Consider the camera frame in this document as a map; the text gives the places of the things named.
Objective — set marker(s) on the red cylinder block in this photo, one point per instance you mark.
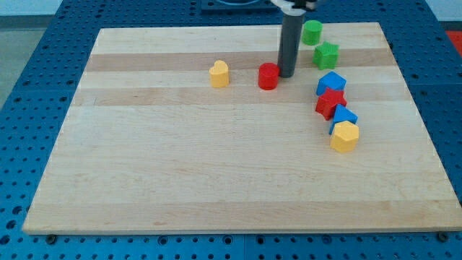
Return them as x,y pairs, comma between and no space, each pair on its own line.
268,76

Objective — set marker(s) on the yellow heart block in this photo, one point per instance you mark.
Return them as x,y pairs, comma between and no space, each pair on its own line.
219,74

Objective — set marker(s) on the wooden board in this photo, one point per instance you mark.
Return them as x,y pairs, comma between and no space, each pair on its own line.
148,146

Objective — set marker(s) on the red star block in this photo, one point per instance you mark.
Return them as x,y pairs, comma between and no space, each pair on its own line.
327,102

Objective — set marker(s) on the blue triangle block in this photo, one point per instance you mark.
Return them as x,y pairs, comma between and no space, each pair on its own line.
342,113

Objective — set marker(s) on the blue pentagon block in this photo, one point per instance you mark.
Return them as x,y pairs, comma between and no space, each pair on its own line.
330,80

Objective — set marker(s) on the yellow hexagon block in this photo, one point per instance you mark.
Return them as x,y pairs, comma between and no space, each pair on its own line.
344,137

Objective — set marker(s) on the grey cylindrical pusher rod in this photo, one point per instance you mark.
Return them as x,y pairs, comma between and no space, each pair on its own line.
289,44

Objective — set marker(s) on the green star block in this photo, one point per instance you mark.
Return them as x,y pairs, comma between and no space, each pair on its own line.
326,55

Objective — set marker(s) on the green cylinder block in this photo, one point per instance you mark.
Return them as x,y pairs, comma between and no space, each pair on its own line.
311,33

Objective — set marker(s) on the dark blue base plate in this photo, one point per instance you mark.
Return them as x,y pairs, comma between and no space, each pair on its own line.
239,6

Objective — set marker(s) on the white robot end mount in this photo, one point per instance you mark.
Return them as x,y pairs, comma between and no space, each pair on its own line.
296,7

